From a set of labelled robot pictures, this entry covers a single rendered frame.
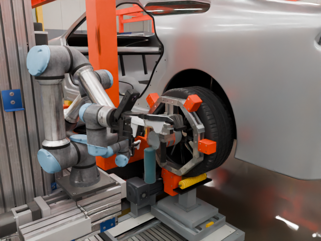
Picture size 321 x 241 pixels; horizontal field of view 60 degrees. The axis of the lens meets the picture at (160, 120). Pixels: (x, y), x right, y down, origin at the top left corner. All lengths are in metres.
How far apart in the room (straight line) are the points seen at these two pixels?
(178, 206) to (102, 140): 1.39
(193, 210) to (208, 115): 0.83
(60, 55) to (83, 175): 0.56
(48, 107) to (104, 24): 1.03
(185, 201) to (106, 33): 1.40
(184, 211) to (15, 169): 1.33
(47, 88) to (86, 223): 0.60
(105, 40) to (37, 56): 0.98
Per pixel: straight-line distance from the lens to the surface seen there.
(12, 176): 1.47
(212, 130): 1.82
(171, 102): 1.91
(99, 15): 2.10
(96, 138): 1.04
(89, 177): 1.39
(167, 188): 2.14
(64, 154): 1.27
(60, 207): 1.39
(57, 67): 1.20
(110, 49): 2.12
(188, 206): 2.31
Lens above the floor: 1.45
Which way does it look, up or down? 14 degrees down
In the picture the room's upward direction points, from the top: straight up
